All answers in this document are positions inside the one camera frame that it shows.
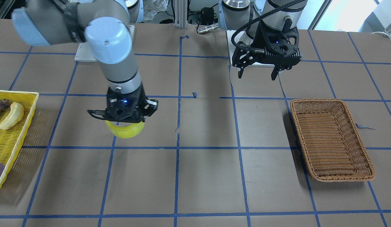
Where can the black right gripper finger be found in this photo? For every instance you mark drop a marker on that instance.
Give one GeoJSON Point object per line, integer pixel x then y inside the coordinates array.
{"type": "Point", "coordinates": [98, 114]}
{"type": "Point", "coordinates": [152, 106]}

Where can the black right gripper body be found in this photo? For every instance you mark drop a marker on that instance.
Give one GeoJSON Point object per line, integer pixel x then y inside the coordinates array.
{"type": "Point", "coordinates": [140, 95]}

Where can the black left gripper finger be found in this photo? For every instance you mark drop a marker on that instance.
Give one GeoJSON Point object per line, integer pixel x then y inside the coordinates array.
{"type": "Point", "coordinates": [240, 70]}
{"type": "Point", "coordinates": [276, 70]}

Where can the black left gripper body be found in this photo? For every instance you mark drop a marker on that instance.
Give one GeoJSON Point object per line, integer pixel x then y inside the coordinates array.
{"type": "Point", "coordinates": [258, 38]}

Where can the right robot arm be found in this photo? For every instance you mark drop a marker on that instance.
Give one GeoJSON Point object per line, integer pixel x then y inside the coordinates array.
{"type": "Point", "coordinates": [104, 26]}

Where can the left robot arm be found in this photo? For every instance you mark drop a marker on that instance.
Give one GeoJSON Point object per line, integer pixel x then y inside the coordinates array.
{"type": "Point", "coordinates": [245, 15]}

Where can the black power adapter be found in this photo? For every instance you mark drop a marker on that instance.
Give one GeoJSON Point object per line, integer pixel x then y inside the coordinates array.
{"type": "Point", "coordinates": [207, 16]}

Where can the yellow banana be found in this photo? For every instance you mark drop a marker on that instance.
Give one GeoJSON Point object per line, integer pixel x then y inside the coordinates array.
{"type": "Point", "coordinates": [16, 114]}

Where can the yellow plastic basket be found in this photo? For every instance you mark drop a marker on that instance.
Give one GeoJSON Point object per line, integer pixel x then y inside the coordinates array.
{"type": "Point", "coordinates": [11, 140]}

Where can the brown sweet potato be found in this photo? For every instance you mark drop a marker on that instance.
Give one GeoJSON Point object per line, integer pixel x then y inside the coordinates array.
{"type": "Point", "coordinates": [4, 104]}

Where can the brown wicker basket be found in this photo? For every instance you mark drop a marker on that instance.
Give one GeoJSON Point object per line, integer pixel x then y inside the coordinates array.
{"type": "Point", "coordinates": [331, 145]}

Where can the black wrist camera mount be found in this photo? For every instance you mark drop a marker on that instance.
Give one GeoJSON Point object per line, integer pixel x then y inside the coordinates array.
{"type": "Point", "coordinates": [281, 45]}

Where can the aluminium frame post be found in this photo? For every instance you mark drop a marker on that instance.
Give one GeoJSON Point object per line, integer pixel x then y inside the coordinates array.
{"type": "Point", "coordinates": [180, 9]}

